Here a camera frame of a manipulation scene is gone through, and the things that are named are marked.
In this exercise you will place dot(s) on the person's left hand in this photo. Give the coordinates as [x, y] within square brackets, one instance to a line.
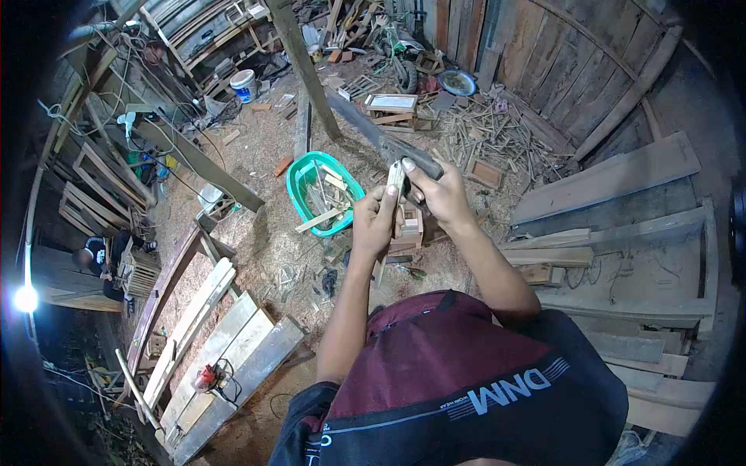
[370, 221]

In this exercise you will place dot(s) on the person's right hand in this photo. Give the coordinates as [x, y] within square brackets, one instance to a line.
[446, 198]

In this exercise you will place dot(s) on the person's right thumb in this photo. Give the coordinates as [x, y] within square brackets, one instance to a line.
[412, 172]

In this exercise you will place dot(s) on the person's left thumb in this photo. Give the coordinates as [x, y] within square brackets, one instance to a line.
[391, 197]

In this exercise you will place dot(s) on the person's right fingers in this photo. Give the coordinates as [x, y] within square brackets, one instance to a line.
[421, 202]

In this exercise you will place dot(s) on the person's left fingers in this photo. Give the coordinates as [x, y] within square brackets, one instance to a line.
[401, 222]

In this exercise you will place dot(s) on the pale wooden slat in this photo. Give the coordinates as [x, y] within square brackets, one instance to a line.
[396, 175]

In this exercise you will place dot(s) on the long dark machete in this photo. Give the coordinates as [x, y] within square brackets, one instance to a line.
[361, 123]

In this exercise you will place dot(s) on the small wooden box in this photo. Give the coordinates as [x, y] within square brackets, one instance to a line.
[412, 228]

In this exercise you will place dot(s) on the green plastic basket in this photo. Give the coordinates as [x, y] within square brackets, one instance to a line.
[303, 175]

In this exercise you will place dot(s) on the pile of thin wood strips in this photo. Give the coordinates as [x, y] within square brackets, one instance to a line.
[501, 137]

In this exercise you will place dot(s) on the blue round plate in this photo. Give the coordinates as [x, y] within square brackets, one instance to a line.
[457, 82]

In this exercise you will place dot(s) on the orange brick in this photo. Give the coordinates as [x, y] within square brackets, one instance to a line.
[283, 166]

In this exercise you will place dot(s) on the person's body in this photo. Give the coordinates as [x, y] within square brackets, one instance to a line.
[443, 378]

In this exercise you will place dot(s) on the white plastic bucket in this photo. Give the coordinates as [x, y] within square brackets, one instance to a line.
[243, 86]

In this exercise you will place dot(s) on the stack of grey wooden planks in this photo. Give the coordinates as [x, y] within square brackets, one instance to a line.
[606, 175]

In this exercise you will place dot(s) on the long grey wooden beam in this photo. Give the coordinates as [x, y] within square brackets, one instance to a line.
[204, 166]

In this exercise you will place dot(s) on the row of pale planks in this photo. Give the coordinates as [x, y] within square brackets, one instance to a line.
[233, 349]

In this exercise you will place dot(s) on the curved wooden beam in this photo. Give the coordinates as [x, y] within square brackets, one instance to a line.
[166, 279]

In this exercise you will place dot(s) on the red power tool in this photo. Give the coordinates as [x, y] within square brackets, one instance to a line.
[205, 377]

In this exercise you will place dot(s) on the slatted wooden cage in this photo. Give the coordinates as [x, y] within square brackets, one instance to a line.
[140, 272]

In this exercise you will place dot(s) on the stack of wooden frames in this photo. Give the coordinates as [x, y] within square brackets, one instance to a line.
[99, 186]

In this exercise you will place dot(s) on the pale wooden stick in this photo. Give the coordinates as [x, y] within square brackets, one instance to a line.
[137, 387]

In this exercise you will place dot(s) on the bright lamp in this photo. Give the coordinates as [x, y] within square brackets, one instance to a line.
[26, 299]

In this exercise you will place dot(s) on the small flat wooden frame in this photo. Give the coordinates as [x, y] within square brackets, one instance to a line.
[484, 173]

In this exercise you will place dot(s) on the wooden frame box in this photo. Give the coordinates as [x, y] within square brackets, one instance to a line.
[391, 103]

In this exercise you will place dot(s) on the slanted wooden post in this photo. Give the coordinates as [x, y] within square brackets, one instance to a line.
[303, 58]

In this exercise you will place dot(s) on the unfinished wooden furniture frame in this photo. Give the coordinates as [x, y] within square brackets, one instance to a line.
[198, 35]

